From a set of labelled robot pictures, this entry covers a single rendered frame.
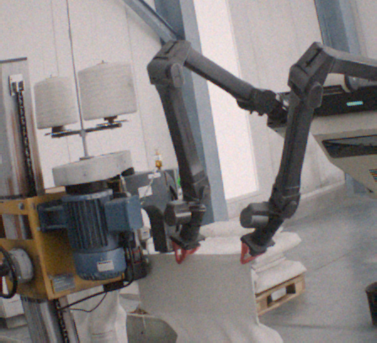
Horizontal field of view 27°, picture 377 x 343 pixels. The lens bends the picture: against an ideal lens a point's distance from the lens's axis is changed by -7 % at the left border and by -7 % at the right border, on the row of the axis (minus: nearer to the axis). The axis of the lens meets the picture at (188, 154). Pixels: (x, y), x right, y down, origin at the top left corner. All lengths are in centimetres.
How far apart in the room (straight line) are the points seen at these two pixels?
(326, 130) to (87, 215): 80
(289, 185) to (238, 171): 713
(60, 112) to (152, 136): 586
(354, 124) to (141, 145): 588
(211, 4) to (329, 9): 240
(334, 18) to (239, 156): 285
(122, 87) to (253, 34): 757
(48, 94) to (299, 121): 85
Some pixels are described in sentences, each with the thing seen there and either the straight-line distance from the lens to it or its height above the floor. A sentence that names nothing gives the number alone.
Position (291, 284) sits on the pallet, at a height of 10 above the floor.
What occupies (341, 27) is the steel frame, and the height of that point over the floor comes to 237.
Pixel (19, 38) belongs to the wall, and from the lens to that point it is 743.
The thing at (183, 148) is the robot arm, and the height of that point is 141.
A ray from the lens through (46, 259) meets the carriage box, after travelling 239.
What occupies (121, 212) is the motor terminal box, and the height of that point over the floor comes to 127.
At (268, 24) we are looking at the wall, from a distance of 1018.
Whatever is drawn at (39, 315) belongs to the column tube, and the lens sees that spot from 247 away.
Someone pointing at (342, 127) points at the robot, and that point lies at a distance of 253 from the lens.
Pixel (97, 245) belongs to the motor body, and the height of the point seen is 119.
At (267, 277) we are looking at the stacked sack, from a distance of 589.
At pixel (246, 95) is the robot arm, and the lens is 253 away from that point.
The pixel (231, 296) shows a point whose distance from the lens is 246.
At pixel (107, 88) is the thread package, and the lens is 234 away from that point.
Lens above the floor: 151
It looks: 3 degrees down
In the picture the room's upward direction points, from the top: 9 degrees counter-clockwise
